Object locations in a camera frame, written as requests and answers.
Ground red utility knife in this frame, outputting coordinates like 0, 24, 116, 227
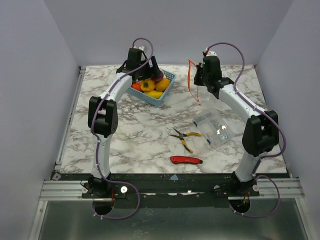
170, 155, 203, 165

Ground purple toy onion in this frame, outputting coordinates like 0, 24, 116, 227
151, 71, 164, 83

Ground purple cable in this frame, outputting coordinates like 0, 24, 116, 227
90, 37, 155, 221
206, 41, 287, 219

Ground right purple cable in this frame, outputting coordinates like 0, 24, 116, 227
206, 41, 287, 219

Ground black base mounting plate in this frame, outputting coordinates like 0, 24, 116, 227
51, 172, 261, 210

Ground clear plastic screw box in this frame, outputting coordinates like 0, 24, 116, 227
193, 109, 235, 150

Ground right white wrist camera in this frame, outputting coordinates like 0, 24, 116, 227
202, 48, 218, 57

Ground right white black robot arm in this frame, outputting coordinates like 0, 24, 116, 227
194, 55, 279, 196

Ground orange toy citrus fruit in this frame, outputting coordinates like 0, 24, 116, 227
155, 78, 171, 92

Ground clear orange-zip bag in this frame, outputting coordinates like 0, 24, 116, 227
187, 58, 218, 111

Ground yellow handled pliers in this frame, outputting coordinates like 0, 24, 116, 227
170, 128, 202, 153

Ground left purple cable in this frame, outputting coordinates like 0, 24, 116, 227
90, 37, 155, 221

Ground yellow toy bell pepper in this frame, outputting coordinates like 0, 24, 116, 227
140, 78, 156, 92

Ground yellow toy lemon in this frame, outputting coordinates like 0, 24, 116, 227
144, 90, 163, 99

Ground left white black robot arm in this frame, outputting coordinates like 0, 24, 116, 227
88, 47, 162, 198

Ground light blue plastic basket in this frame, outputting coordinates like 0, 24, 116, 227
125, 68, 177, 107

